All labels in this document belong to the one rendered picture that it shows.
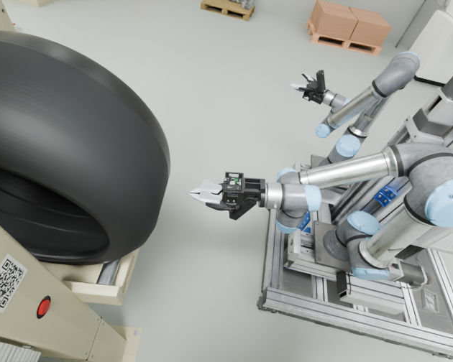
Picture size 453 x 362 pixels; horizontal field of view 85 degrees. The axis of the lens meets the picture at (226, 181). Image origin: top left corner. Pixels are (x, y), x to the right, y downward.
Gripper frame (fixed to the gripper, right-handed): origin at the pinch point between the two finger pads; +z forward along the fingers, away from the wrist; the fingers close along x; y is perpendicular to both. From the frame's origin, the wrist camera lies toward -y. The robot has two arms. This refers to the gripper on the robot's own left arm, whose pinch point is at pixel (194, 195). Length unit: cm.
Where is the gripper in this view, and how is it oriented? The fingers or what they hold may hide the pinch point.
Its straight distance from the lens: 72.7
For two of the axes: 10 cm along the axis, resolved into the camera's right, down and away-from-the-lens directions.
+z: -10.0, -0.6, 0.1
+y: 0.3, -6.5, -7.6
